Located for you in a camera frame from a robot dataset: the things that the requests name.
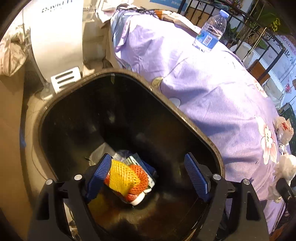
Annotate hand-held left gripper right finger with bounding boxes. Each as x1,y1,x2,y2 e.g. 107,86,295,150
184,152,270,241

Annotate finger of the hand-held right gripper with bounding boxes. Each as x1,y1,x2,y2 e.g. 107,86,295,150
275,177,296,217

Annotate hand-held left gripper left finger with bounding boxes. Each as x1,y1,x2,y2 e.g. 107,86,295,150
27,153,113,241

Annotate yellow foam net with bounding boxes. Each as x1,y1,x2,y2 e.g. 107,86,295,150
109,159,142,196

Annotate white tissue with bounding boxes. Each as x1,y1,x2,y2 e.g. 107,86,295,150
268,153,296,203

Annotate grey plastic wrapper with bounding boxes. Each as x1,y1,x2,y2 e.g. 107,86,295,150
114,149,137,163

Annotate orange foam net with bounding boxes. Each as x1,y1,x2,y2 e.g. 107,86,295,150
103,163,150,202

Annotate black trash bin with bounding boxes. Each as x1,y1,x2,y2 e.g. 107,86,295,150
38,71,226,241

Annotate white plastic bag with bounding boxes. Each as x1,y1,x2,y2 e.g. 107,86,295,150
273,116,295,146

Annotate purple floral bedsheet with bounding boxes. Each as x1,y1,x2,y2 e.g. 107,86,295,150
111,10,291,232

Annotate green floral covered table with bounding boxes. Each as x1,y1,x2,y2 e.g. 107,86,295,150
279,103,296,131

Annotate white wicker swing sofa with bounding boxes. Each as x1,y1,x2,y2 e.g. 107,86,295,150
231,40,286,107

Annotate brown cushion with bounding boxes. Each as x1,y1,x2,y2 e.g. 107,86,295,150
247,59,271,84

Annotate white beauty machine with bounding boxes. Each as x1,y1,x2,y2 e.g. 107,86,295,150
22,0,84,94

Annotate clear water bottle blue label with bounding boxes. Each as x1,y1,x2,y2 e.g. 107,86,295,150
192,10,230,53

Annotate pink crumpled cloth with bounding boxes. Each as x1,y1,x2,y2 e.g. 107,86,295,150
0,23,30,77

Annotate flat printed packet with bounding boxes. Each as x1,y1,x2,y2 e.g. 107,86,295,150
159,9,201,32

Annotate yellow banana bunch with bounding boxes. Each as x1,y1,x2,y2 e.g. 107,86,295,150
270,19,282,32

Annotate large green plant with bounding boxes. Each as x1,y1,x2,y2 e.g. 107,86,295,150
252,0,292,33

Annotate blue face poster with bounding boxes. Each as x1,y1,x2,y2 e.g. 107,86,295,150
150,0,188,12

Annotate large pink wall poster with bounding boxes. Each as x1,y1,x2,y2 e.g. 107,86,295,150
259,32,296,112

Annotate black cables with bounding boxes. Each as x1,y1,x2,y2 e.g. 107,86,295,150
120,5,160,18

